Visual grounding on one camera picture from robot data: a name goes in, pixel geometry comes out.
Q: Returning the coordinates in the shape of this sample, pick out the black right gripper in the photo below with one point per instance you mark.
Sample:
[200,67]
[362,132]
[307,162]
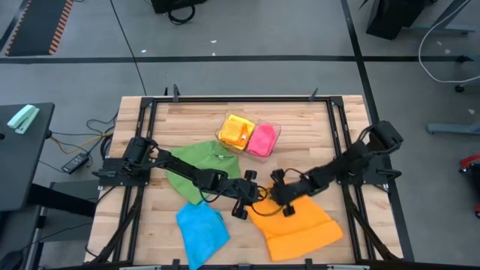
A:
[287,191]

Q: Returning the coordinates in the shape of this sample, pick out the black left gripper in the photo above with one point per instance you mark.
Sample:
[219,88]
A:
[245,193]

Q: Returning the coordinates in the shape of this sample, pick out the orange microfiber towel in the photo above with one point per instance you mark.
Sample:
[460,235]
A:
[300,232]
[230,133]

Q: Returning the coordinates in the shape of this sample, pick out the pink microfiber towel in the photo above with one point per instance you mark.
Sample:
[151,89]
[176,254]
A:
[262,140]

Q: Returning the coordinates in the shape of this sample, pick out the green microfiber towel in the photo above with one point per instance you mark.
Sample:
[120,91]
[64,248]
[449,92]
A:
[202,153]

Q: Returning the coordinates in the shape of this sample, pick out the clear plastic bin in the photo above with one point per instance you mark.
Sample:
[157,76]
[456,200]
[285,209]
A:
[278,129]

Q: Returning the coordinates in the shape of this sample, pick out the yellow microfiber towel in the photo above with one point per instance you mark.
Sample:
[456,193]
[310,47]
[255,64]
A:
[240,119]

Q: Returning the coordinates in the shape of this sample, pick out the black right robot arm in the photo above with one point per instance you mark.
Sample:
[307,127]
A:
[356,157]

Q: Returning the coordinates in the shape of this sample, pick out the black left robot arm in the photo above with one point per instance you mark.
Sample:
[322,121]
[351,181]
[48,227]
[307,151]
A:
[180,167]

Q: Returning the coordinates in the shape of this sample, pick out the blue microfiber towel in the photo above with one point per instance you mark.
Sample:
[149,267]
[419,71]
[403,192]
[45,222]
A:
[202,232]

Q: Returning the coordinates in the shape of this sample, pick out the black power adapter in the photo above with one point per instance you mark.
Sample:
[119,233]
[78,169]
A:
[75,162]

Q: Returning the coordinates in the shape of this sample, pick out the grey desk foot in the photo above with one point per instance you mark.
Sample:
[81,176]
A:
[453,128]

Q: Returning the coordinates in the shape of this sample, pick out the black desk crossbeam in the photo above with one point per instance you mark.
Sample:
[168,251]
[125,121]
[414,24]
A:
[60,198]

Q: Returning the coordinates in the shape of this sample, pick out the red cart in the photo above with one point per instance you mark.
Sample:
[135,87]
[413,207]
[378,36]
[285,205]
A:
[470,161]

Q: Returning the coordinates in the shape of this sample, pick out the black caster wheel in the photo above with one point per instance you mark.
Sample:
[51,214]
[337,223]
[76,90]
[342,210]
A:
[459,89]

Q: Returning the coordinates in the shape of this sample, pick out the black equipment box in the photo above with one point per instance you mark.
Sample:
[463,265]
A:
[176,4]

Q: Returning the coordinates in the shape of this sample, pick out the black cabinet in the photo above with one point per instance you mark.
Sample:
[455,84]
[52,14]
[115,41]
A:
[393,17]

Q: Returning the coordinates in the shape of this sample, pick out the black side table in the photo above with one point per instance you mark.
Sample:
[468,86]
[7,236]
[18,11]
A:
[22,168]

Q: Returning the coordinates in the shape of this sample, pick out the grey desk leg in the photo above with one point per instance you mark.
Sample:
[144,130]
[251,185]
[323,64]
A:
[450,28]

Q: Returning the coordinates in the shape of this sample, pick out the mint green stapler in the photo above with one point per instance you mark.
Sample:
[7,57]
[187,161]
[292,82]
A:
[23,118]

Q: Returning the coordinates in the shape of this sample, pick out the black mat with orange edge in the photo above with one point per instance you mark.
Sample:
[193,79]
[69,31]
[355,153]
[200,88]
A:
[37,26]

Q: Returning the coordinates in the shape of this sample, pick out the black frame clamp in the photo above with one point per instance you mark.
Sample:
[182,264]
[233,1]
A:
[175,263]
[176,93]
[308,263]
[313,94]

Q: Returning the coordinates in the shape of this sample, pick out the black aluminium table frame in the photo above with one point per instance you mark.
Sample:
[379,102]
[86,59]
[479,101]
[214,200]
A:
[225,99]

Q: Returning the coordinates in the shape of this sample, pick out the silver bracket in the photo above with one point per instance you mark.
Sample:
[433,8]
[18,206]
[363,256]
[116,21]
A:
[348,267]
[140,267]

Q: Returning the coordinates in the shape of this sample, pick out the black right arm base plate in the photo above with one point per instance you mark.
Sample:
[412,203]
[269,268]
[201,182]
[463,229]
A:
[386,177]

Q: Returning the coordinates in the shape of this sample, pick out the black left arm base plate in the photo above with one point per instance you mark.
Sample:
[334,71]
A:
[112,178]

